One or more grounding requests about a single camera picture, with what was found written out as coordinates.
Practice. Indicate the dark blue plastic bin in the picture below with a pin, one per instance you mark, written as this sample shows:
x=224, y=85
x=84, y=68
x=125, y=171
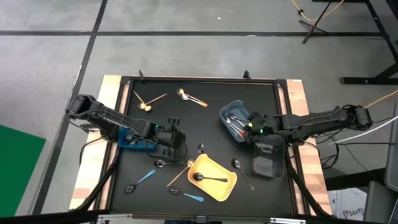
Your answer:
x=146, y=146

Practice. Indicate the black stand with foot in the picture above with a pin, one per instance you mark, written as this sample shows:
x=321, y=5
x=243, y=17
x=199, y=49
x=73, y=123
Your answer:
x=357, y=81

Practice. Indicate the grey panel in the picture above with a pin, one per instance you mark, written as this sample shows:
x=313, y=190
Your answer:
x=392, y=149

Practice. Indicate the black table mat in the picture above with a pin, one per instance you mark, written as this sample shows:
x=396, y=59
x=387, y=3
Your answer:
x=202, y=130

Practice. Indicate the black edge bracket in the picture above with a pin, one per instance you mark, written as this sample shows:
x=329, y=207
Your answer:
x=141, y=75
x=247, y=75

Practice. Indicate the aluminium front rail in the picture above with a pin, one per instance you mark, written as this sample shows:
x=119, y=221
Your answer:
x=280, y=221

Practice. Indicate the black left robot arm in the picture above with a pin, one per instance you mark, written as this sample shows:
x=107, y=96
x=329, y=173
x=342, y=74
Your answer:
x=105, y=116

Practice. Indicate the gold spoon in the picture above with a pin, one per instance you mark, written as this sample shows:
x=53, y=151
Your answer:
x=142, y=106
x=180, y=91
x=148, y=108
x=190, y=162

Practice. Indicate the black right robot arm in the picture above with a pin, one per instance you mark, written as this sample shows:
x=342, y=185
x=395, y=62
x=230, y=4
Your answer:
x=317, y=119

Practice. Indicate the black tripod stand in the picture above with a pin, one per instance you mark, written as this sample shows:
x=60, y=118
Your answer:
x=314, y=26

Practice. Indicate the black plastic bin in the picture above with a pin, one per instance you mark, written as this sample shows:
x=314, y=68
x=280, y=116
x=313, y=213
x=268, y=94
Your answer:
x=267, y=158

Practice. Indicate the dark grey box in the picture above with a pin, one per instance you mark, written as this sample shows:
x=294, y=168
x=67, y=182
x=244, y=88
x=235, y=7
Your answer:
x=377, y=202

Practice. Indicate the black flat floor bar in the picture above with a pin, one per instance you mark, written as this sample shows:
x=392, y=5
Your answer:
x=348, y=180

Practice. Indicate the black overhead beam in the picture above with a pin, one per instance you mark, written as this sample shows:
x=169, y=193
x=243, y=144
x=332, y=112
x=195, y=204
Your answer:
x=46, y=217

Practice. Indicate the black metal table frame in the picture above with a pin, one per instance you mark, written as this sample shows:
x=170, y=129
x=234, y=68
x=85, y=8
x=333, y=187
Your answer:
x=192, y=80

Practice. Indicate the white cardboard box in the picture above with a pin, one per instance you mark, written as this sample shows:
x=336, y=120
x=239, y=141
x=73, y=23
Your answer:
x=348, y=202

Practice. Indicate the dark shiny spoon head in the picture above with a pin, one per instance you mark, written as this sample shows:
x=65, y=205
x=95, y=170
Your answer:
x=201, y=148

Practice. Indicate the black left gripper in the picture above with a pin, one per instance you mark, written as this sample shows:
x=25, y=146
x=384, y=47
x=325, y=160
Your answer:
x=172, y=138

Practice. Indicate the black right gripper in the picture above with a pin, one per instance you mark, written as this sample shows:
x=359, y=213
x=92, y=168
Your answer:
x=261, y=124

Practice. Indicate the green floor mat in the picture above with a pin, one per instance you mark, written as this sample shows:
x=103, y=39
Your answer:
x=18, y=168

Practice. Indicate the light blue plastic bin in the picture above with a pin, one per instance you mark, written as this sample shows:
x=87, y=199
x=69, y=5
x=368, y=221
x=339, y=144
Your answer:
x=236, y=107

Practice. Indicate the yellow plastic bin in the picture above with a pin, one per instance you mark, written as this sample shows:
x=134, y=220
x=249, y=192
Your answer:
x=214, y=189

